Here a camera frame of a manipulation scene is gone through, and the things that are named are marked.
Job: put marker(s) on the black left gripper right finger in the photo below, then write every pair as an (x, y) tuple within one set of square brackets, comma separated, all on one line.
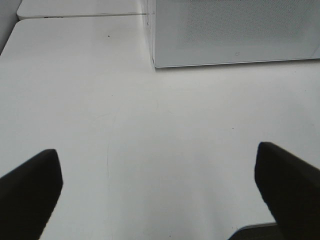
[(290, 187)]

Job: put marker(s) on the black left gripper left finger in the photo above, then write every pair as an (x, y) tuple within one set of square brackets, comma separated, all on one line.
[(28, 196)]

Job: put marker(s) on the white microwave door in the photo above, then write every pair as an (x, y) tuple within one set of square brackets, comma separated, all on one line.
[(213, 32)]

